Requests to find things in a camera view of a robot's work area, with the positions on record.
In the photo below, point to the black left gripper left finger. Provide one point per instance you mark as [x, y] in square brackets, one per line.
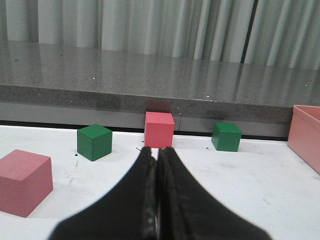
[126, 212]

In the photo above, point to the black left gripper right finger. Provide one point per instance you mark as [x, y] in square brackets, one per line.
[186, 211]

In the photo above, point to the green cube left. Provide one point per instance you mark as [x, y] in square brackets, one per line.
[94, 141]

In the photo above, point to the green cube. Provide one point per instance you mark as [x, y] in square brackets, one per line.
[226, 137]
[94, 141]

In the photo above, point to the green cube right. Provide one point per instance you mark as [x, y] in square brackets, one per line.
[226, 137]

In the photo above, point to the pink cube centre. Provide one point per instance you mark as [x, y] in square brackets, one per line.
[158, 129]

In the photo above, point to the large pink block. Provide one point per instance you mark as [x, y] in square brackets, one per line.
[25, 181]

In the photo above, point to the pink plastic bin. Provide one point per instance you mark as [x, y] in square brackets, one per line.
[304, 134]

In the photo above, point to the grey stone counter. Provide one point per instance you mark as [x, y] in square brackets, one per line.
[53, 84]

